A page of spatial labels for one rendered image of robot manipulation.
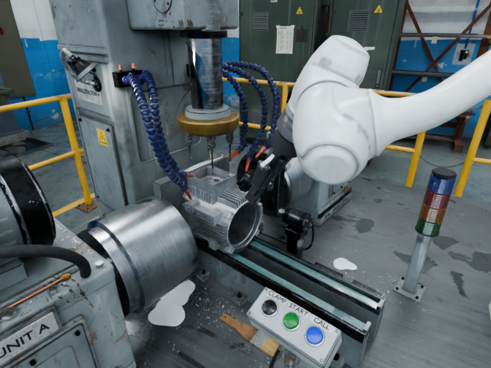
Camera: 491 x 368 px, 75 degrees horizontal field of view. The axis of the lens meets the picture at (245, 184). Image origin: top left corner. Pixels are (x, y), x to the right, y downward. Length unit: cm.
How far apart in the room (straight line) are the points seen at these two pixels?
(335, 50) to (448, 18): 526
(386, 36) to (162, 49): 314
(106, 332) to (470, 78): 77
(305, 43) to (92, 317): 380
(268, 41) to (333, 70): 376
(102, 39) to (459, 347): 124
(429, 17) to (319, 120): 540
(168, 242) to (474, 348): 85
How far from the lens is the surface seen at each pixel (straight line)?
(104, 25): 98
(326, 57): 60
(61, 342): 70
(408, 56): 586
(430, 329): 112
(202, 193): 100
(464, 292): 129
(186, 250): 82
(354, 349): 92
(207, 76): 89
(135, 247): 76
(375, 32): 397
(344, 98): 49
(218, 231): 96
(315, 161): 45
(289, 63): 424
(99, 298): 71
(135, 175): 107
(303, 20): 417
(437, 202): 101
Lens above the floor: 157
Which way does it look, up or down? 26 degrees down
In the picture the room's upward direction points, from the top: straight up
